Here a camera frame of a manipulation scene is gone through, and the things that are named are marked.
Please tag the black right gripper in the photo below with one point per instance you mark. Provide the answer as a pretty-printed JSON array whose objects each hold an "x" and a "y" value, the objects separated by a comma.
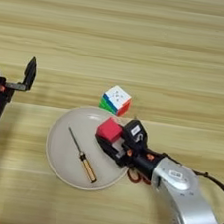
[{"x": 144, "y": 161}]

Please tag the small red cube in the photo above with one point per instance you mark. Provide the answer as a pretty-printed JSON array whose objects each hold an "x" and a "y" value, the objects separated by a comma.
[{"x": 110, "y": 129}]

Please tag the multicoloured puzzle cube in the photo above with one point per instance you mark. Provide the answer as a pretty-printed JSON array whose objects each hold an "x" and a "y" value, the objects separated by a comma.
[{"x": 117, "y": 98}]

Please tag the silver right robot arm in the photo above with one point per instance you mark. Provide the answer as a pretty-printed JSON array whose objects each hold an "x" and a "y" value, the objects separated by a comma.
[{"x": 185, "y": 200}]

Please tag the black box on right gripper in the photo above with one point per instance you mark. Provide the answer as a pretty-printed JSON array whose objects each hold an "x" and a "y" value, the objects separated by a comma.
[{"x": 136, "y": 135}]

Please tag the round beige plate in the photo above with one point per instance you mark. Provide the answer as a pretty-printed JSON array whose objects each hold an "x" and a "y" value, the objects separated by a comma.
[{"x": 64, "y": 157}]

